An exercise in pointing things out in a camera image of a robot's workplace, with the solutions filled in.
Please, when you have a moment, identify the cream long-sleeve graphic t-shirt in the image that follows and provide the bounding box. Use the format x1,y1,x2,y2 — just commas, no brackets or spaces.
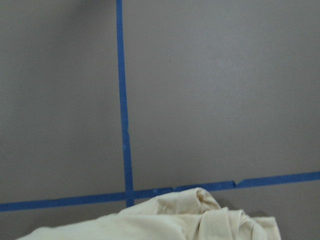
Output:
22,187,281,240

